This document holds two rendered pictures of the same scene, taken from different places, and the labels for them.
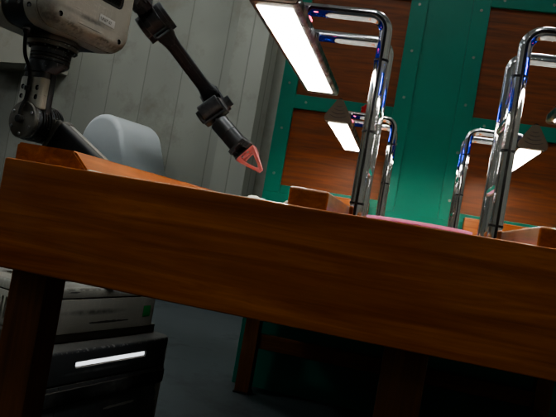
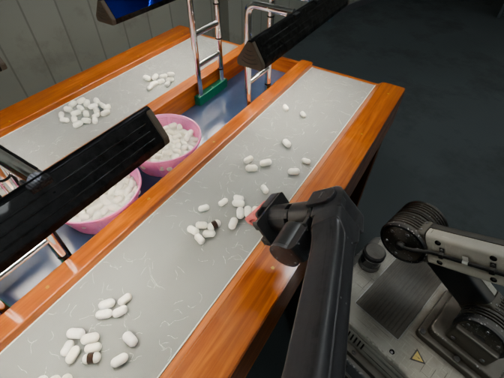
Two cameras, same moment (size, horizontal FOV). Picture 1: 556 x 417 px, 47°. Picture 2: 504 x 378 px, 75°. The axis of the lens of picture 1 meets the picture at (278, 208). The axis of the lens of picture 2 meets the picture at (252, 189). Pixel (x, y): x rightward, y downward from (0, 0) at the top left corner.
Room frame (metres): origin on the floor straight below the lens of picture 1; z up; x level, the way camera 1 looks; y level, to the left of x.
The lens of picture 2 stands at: (2.32, 0.24, 1.45)
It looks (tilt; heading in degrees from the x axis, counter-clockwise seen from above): 47 degrees down; 200
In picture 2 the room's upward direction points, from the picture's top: 1 degrees clockwise
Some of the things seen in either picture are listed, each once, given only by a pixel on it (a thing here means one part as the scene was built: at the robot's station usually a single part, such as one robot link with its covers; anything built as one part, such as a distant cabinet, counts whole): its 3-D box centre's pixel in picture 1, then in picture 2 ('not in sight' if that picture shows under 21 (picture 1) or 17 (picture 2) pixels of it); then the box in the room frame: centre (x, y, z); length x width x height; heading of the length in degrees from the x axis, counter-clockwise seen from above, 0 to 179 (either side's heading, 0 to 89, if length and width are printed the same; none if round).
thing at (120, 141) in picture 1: (114, 201); not in sight; (5.04, 1.29, 0.66); 0.67 x 0.60 x 1.31; 63
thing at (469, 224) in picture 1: (501, 232); not in sight; (2.50, -0.89, 0.83); 0.30 x 0.06 x 0.07; 78
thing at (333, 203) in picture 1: (353, 236); (178, 187); (1.74, -0.22, 0.71); 1.81 x 0.06 x 0.11; 168
